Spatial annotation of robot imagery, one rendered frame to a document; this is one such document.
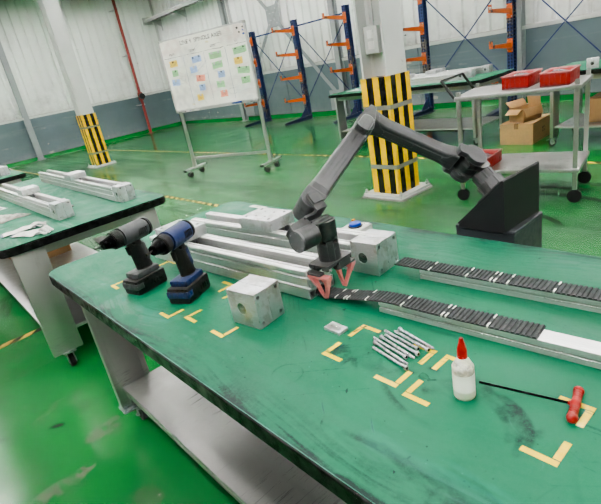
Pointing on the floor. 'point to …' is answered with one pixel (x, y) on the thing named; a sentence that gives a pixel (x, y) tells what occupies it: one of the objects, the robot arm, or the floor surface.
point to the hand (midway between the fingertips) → (335, 289)
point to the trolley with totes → (550, 80)
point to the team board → (213, 77)
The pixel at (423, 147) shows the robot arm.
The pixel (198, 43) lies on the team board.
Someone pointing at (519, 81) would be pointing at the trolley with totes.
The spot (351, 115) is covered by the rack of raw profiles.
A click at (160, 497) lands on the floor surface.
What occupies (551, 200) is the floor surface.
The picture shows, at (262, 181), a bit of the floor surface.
